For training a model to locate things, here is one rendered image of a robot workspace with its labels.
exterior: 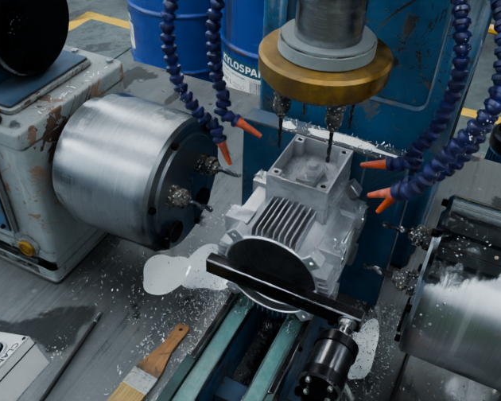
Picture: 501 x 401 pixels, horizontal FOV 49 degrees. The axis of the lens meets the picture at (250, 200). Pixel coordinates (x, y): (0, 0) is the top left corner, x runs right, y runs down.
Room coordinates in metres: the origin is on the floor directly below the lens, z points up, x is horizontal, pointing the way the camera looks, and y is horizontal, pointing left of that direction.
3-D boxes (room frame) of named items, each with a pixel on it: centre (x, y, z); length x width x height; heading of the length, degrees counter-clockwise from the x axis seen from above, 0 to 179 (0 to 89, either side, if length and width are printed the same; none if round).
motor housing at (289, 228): (0.66, -0.08, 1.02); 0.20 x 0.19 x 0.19; 155
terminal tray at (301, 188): (0.69, -0.09, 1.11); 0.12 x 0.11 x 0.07; 155
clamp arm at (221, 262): (0.54, -0.05, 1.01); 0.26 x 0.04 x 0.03; 65
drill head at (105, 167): (0.80, 0.25, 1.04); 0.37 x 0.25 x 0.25; 65
